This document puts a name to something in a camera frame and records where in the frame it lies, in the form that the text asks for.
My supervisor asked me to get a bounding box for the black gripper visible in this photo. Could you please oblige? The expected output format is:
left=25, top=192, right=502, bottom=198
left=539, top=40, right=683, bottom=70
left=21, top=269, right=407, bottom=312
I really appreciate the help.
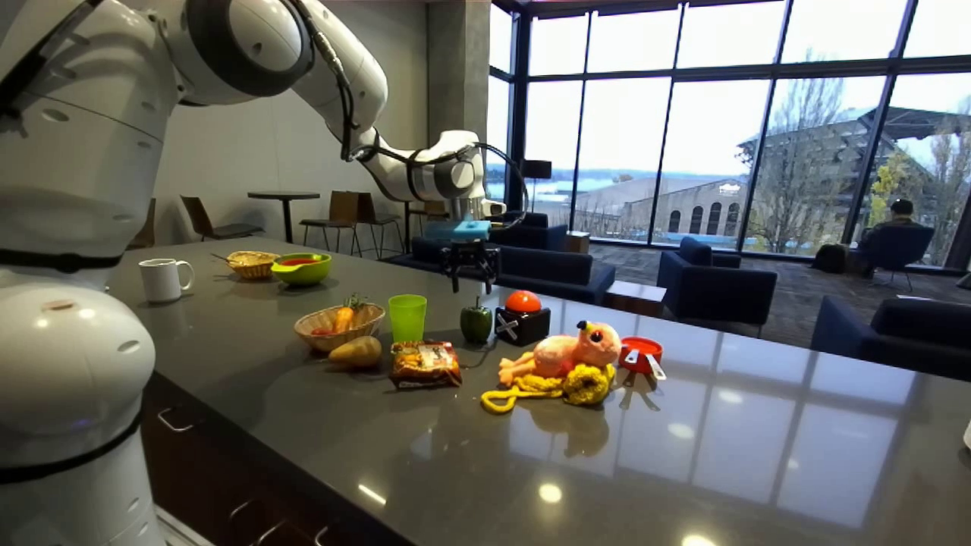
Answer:
left=443, top=241, right=501, bottom=289

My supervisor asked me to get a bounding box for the green bell pepper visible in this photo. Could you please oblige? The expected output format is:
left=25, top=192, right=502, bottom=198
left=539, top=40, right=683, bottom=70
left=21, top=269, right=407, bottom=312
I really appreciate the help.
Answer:
left=461, top=298, right=490, bottom=347

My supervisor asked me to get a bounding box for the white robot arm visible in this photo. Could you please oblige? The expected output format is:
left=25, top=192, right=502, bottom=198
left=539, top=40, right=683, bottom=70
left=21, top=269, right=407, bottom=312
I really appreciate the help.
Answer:
left=0, top=0, right=501, bottom=546

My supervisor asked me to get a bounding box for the woven wicker basket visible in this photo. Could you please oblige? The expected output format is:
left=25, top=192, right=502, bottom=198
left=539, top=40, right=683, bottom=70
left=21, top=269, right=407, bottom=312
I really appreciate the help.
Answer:
left=295, top=305, right=384, bottom=352

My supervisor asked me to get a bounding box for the dark blue sofa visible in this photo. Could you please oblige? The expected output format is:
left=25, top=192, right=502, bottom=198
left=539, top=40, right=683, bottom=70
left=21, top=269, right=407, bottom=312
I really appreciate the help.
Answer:
left=490, top=212, right=617, bottom=305

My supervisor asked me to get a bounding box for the black box orange button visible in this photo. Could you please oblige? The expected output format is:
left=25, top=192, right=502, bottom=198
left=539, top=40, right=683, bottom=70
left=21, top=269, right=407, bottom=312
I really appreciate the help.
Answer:
left=495, top=289, right=550, bottom=347

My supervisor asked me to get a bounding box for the green plastic cup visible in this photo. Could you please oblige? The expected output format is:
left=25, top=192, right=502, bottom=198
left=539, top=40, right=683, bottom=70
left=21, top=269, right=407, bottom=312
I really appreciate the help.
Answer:
left=384, top=295, right=428, bottom=342

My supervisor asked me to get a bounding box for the instant noodle packet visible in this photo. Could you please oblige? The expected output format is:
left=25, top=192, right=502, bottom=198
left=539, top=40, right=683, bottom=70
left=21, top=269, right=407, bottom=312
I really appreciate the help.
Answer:
left=388, top=342, right=461, bottom=388

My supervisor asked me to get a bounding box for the wooden chair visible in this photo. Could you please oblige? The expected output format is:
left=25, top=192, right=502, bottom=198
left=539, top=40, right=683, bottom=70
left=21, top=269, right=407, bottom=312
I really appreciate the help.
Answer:
left=299, top=192, right=375, bottom=251

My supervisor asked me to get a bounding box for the orange carrot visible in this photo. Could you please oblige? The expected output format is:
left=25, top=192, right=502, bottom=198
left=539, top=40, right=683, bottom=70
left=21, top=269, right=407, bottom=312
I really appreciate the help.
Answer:
left=333, top=300, right=363, bottom=334

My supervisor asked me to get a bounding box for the yellow pear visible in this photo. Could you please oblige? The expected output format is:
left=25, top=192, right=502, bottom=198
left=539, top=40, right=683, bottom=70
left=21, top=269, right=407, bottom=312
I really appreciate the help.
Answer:
left=328, top=336, right=383, bottom=371

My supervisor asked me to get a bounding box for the yellow knitted doll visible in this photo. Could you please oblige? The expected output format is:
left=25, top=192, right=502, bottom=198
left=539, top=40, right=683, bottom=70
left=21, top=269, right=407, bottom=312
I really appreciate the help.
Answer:
left=478, top=321, right=622, bottom=415

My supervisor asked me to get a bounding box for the green bowl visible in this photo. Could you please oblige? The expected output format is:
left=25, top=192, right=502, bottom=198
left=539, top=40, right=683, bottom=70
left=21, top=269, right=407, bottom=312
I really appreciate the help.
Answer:
left=270, top=251, right=329, bottom=289

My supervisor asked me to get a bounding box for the red white toy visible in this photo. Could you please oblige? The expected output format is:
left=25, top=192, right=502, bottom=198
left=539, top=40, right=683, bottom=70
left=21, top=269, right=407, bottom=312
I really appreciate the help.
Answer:
left=618, top=336, right=664, bottom=388

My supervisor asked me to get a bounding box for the yellow bowl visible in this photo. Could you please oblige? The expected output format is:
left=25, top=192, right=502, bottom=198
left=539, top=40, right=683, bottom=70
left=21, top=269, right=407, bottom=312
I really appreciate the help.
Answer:
left=227, top=250, right=275, bottom=282

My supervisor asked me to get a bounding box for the round cafe table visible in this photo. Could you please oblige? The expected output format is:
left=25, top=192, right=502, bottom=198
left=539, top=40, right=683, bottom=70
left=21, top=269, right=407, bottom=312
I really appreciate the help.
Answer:
left=246, top=192, right=317, bottom=243

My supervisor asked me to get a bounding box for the blue armchair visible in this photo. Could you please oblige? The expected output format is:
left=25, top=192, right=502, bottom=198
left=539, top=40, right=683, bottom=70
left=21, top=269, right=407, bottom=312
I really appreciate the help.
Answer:
left=654, top=237, right=778, bottom=329

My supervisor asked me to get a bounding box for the white mug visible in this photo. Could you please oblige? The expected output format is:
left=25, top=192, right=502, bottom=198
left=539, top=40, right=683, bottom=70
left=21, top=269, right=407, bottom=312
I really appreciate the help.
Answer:
left=139, top=258, right=194, bottom=305

